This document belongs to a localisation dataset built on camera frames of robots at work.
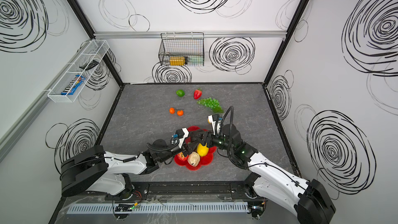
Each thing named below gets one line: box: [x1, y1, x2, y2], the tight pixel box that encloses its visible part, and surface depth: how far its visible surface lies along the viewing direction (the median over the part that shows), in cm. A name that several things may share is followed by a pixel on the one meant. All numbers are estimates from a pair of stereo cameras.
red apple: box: [176, 151, 188, 161], surface depth 79 cm
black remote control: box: [78, 59, 100, 71], surface depth 82 cm
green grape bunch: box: [196, 97, 224, 114], surface depth 105 cm
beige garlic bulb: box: [187, 151, 201, 167], surface depth 79 cm
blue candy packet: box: [60, 74, 87, 96], surface depth 72 cm
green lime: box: [175, 89, 186, 97], surface depth 114 cm
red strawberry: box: [193, 88, 203, 100], surface depth 112 cm
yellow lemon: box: [196, 142, 209, 157], surface depth 83 cm
